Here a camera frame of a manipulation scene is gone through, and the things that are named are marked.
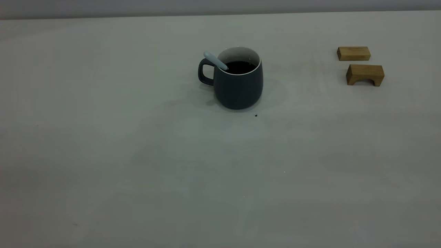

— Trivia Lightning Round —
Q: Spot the dark grey ceramic mug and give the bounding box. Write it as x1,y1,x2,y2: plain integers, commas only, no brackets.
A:
198,46,264,110

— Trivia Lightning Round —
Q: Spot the metal spoon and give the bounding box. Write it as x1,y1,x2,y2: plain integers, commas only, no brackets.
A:
203,51,229,71

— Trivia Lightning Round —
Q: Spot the flat rectangular wooden block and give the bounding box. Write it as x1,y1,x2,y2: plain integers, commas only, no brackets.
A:
337,46,371,61

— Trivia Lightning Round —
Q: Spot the arched wooden block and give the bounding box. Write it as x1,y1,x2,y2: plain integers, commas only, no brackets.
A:
346,64,385,86

